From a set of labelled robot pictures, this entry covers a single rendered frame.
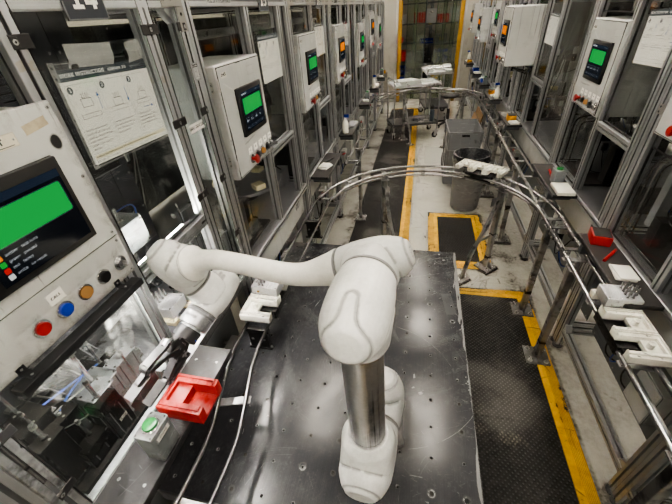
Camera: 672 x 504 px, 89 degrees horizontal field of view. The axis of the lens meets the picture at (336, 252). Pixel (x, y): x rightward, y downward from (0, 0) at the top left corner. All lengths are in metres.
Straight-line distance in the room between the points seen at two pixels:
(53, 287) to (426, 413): 1.23
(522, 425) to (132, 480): 1.87
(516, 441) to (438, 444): 0.92
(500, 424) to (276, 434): 1.33
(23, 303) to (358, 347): 0.70
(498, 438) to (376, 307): 1.71
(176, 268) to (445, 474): 1.06
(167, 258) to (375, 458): 0.78
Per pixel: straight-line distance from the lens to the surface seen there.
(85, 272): 1.04
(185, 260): 1.01
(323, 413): 1.46
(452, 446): 1.43
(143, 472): 1.28
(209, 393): 1.32
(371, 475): 1.12
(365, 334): 0.61
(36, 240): 0.93
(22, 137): 0.96
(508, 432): 2.30
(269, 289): 1.60
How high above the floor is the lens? 1.95
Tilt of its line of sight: 35 degrees down
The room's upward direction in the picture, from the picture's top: 5 degrees counter-clockwise
